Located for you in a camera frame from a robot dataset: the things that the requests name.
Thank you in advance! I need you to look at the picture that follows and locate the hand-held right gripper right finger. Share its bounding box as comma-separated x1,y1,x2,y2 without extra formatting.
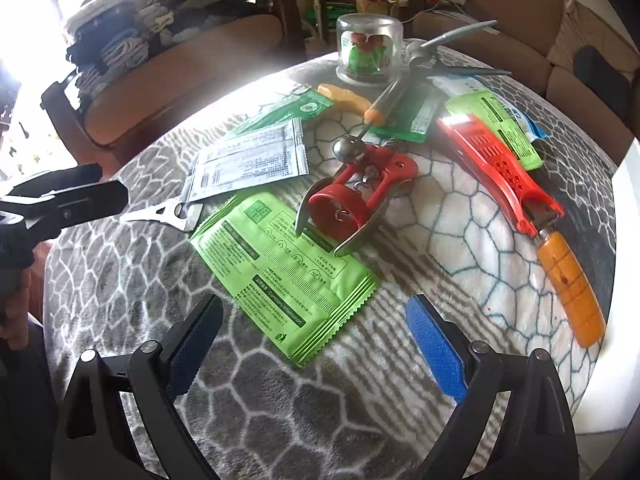
406,294,581,480

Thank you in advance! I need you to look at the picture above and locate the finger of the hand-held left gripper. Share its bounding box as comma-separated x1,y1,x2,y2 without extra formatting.
0,163,103,207
10,181,130,247

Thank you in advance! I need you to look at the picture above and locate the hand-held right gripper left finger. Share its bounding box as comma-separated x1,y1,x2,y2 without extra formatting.
50,294,224,480

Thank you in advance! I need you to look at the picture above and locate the large light green wipes packet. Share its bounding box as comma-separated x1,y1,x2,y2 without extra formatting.
190,191,381,368

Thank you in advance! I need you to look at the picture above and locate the green cartoon wipes packet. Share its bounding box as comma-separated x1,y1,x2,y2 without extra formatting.
227,87,335,137

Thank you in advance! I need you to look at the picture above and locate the green-topped container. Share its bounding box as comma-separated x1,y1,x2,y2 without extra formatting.
335,15,405,86

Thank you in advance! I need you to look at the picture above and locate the person's left hand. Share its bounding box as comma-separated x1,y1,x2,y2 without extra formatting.
0,266,45,352

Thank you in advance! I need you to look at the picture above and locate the silver metal bottle opener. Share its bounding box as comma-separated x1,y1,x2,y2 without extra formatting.
120,198,204,234

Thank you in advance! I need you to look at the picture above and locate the stack of folded clothes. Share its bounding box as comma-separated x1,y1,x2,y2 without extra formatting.
64,0,262,97

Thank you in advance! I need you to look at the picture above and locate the silver printed sachet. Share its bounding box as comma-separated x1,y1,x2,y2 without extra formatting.
182,146,309,200
226,118,305,153

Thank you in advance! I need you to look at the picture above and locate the red lever corkscrew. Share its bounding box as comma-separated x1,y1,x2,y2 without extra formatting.
294,142,419,257

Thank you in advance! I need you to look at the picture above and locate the metal melon baller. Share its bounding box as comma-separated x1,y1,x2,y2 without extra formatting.
332,77,407,166

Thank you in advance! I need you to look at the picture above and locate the dark green wipes packet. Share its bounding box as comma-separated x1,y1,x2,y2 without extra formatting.
372,81,442,144

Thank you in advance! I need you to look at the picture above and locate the small light green wipes packet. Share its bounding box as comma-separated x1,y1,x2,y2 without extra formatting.
444,90,544,171

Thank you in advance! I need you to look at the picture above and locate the white and blue wipes packet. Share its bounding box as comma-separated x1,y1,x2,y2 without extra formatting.
429,73,551,142

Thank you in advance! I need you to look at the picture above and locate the dark wooden chair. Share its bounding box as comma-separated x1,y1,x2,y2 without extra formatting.
251,0,307,52

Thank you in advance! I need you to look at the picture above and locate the black cushion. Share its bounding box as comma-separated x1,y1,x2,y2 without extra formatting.
573,45,630,92

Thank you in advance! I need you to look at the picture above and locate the brown armchair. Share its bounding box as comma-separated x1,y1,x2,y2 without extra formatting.
413,0,640,128

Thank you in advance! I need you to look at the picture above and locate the yellow T-handle corkscrew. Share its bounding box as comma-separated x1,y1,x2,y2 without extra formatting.
317,83,376,112

